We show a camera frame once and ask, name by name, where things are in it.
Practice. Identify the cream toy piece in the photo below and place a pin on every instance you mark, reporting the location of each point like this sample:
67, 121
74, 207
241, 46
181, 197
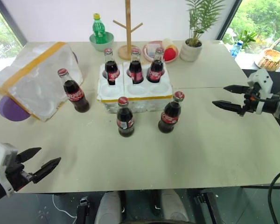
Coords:
168, 42

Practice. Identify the green palm plant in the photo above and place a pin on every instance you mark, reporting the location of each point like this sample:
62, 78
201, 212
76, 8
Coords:
200, 18

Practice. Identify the red and yellow toy ball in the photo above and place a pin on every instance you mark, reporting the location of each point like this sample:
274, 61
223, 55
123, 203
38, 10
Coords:
170, 53

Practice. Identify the green leafy background plant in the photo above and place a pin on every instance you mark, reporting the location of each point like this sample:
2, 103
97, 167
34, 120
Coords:
247, 38

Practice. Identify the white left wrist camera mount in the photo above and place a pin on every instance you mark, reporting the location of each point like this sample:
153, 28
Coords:
0, 155

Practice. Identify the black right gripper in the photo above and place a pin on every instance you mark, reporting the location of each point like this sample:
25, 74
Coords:
250, 101

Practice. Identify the white ribbed plant pot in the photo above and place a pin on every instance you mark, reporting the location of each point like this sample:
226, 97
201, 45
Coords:
190, 52

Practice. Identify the wooden mug tree stand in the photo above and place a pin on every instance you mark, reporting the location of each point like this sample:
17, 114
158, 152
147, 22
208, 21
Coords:
128, 28

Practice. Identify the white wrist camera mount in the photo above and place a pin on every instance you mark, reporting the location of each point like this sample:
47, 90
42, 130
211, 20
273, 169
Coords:
0, 155
262, 77

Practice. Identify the green soda bottle yellow cap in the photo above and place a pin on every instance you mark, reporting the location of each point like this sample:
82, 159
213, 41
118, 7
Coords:
99, 30

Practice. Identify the black bracket under table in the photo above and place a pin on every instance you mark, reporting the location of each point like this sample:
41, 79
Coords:
84, 207
206, 203

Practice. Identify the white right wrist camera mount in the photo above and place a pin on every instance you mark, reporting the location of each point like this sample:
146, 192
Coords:
262, 77

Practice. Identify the white foam bottle tray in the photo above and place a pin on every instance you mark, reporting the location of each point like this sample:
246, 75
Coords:
135, 93

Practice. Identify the white foam lid yellow tape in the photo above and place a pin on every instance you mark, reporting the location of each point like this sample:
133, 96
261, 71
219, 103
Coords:
37, 79

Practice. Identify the blue label water bottle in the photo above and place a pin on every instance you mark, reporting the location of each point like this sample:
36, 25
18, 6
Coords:
236, 50

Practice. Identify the grey rounded shape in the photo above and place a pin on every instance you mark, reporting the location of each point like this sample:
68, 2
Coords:
107, 207
175, 205

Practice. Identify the pink round plate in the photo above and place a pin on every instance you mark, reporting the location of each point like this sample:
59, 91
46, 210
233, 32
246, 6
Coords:
169, 59

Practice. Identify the glass cola bottle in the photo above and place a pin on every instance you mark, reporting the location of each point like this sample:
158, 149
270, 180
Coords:
169, 116
75, 95
111, 70
125, 119
135, 70
156, 70

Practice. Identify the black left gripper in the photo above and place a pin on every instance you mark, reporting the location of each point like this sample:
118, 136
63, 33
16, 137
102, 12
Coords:
16, 175

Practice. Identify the light green bowl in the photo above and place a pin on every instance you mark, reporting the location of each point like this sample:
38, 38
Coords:
108, 43

